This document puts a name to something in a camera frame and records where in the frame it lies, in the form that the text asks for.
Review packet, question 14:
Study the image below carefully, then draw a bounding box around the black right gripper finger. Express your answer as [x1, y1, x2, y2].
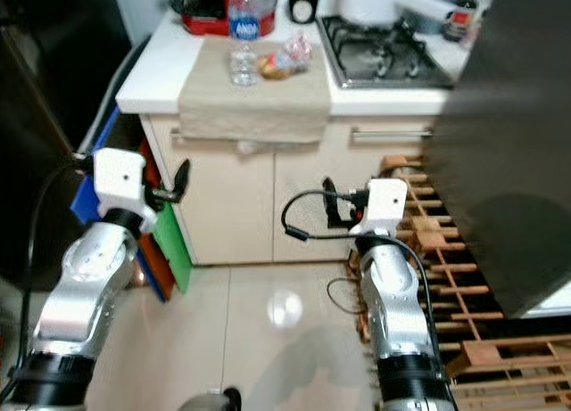
[322, 177, 343, 227]

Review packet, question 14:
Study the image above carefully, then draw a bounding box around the clear water bottle blue label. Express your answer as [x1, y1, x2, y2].
[226, 0, 264, 87]

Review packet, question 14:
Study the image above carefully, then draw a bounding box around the green flat board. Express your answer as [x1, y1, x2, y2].
[150, 201, 195, 293]

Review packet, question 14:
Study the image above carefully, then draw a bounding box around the white kitchen counter cabinet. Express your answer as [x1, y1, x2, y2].
[116, 10, 456, 267]

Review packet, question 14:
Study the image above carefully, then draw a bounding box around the beige counter cloth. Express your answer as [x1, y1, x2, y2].
[177, 35, 333, 146]

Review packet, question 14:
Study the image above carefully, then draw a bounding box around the dark tall cabinet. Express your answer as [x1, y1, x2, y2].
[0, 0, 135, 287]

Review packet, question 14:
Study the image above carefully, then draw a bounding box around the clear bag of bread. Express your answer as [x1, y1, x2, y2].
[254, 32, 313, 80]

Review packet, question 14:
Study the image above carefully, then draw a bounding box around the steel gas stove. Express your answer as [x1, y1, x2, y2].
[317, 14, 456, 91]

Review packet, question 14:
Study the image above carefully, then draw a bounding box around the red and black appliance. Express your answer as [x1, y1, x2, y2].
[171, 0, 277, 37]

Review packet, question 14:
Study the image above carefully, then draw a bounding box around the round black bottle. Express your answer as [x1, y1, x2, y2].
[288, 0, 320, 24]

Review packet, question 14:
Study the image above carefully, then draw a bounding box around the wooden slatted rack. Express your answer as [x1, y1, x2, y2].
[348, 152, 571, 411]

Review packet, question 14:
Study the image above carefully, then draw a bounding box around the grey robot foot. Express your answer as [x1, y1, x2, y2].
[178, 386, 244, 411]

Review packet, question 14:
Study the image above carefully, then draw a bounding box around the small clear condiment bottle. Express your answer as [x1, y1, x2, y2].
[464, 14, 488, 48]

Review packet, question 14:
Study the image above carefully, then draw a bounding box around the dark sauce bottle red label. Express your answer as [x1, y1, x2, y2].
[446, 0, 481, 42]

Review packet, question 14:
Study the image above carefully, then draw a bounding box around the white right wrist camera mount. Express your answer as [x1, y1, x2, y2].
[351, 177, 410, 238]

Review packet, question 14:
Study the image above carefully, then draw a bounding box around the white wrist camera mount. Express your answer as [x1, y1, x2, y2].
[94, 148, 154, 234]
[351, 177, 410, 238]

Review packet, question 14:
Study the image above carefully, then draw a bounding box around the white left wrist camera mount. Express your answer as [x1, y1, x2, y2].
[94, 148, 154, 234]

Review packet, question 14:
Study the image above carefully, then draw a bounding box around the steel cabinet bar handle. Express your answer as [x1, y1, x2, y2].
[350, 126, 436, 146]

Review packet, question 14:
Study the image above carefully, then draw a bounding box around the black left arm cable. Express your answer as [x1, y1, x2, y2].
[0, 157, 99, 411]

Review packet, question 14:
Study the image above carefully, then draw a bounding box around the white pot with handle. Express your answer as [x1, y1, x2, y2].
[339, 0, 456, 29]

